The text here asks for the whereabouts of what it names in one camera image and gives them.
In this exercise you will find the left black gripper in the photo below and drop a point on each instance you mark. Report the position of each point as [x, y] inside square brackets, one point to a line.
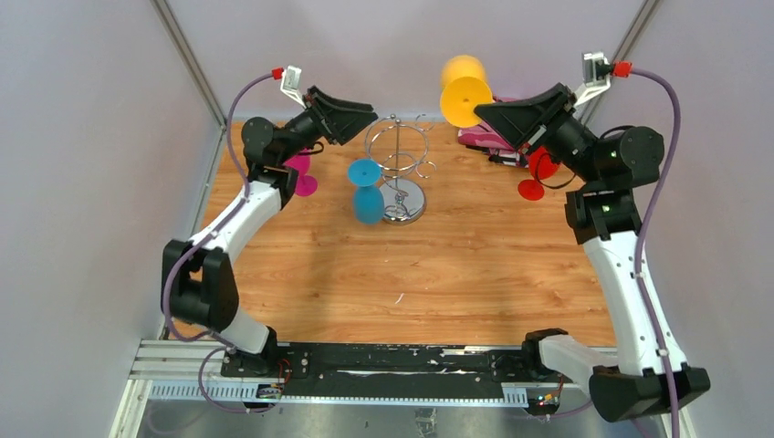
[338, 121]

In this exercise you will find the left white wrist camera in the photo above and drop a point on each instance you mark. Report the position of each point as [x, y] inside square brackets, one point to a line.
[290, 82]

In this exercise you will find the aluminium frame rail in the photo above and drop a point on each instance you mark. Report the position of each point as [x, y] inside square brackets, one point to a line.
[205, 389]

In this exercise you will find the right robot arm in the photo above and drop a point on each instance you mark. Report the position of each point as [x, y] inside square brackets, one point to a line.
[617, 254]

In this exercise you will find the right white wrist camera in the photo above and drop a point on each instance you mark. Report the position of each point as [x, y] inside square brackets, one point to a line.
[597, 77]

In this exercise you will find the magenta wine glass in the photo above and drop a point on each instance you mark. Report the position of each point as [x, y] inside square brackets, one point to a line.
[306, 184]

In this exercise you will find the blue wine glass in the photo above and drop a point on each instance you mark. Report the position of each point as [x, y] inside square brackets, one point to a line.
[368, 203]

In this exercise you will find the red wine glass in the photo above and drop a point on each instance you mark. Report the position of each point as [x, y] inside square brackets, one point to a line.
[541, 166]

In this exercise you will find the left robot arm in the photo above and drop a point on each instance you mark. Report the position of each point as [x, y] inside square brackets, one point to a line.
[198, 280]

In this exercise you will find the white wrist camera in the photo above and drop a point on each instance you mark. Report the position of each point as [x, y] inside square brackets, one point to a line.
[597, 77]
[290, 82]

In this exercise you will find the yellow wine glass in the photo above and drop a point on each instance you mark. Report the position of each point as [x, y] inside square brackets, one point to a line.
[464, 86]

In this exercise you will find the chrome wine glass rack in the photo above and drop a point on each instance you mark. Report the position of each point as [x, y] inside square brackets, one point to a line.
[404, 198]

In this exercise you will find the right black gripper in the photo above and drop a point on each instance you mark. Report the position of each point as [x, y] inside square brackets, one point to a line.
[531, 121]

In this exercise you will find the pink camouflage cloth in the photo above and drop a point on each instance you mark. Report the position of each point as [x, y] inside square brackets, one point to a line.
[484, 139]

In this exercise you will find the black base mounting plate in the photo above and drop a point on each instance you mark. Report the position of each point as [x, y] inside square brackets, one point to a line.
[401, 372]

